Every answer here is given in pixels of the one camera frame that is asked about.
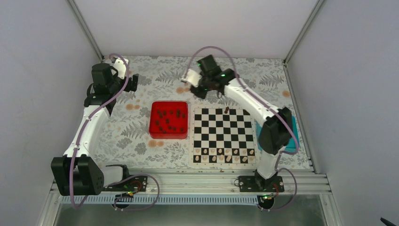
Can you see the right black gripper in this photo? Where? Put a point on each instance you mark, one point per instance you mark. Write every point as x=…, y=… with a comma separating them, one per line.
x=202, y=95

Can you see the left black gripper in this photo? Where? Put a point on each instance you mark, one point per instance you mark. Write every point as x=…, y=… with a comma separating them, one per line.
x=133, y=84

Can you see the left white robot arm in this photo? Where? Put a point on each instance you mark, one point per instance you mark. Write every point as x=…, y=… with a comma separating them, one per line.
x=76, y=172

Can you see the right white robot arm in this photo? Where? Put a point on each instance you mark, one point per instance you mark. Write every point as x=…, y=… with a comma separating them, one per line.
x=276, y=122

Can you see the red plastic tray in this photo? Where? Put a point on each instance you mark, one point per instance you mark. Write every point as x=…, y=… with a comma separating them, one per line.
x=169, y=120

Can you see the black white chessboard mat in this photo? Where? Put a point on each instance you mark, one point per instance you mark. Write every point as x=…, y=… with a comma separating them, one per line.
x=234, y=132

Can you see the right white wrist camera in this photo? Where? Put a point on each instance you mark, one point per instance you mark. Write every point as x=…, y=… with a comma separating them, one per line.
x=192, y=77

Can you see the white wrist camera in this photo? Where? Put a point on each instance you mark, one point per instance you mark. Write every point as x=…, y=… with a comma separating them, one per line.
x=192, y=77
x=118, y=68

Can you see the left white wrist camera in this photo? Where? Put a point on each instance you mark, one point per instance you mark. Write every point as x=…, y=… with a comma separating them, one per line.
x=118, y=68

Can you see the left aluminium corner post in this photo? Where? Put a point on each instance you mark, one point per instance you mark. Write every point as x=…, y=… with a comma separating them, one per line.
x=80, y=18

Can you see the aluminium corner post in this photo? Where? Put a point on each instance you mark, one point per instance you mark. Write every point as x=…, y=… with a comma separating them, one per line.
x=315, y=10
x=80, y=18

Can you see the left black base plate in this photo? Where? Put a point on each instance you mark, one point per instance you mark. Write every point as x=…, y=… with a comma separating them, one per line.
x=136, y=184

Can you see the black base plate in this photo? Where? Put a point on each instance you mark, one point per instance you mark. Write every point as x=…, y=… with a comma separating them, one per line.
x=136, y=184
x=248, y=184

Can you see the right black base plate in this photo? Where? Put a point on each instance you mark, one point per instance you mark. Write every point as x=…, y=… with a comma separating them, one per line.
x=248, y=184

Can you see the aluminium front rail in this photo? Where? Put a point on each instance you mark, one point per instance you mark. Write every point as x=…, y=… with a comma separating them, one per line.
x=212, y=181

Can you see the right aluminium corner post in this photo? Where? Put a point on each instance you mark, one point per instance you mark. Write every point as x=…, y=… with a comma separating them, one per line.
x=315, y=10

